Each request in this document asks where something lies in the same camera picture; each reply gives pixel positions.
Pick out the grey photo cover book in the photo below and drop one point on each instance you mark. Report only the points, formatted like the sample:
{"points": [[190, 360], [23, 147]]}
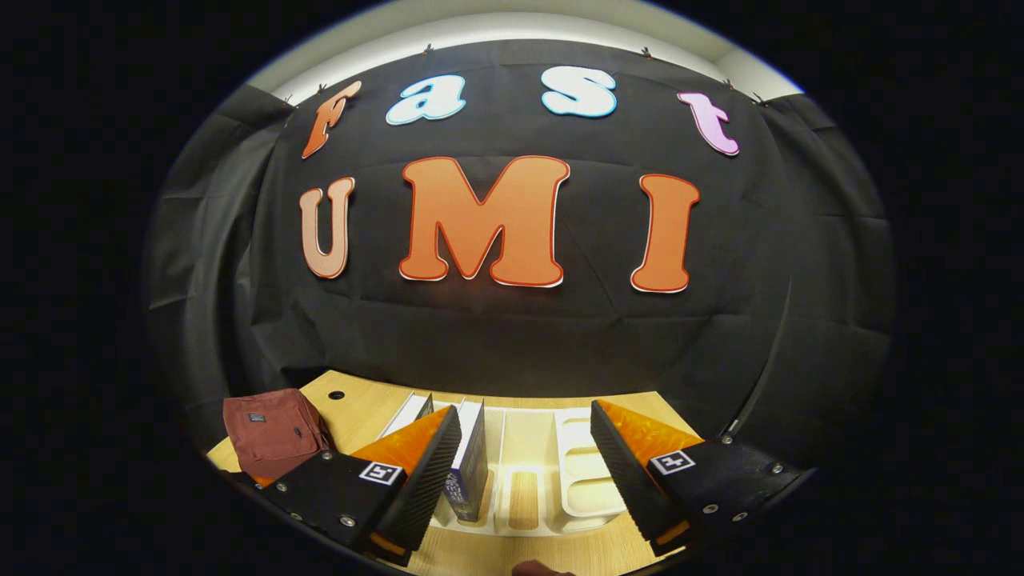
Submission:
{"points": [[412, 412]]}

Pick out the white plastic bookshelf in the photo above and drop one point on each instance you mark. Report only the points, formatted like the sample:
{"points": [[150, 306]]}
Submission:
{"points": [[588, 480]]}

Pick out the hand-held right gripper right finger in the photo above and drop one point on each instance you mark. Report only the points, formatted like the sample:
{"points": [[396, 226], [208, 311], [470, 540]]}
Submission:
{"points": [[632, 488]]}

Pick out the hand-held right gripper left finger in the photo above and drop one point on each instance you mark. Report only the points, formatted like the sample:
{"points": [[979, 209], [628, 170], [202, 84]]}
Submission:
{"points": [[428, 488]]}

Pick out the black backdrop cloth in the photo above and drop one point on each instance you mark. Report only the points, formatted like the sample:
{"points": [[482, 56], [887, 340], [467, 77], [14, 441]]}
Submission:
{"points": [[560, 336]]}

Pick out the maroon schoolbag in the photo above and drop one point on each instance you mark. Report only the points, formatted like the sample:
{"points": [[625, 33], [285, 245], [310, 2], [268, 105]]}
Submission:
{"points": [[276, 432]]}

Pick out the blue cover book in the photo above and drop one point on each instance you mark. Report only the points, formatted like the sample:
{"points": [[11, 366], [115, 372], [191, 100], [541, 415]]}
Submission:
{"points": [[472, 464]]}

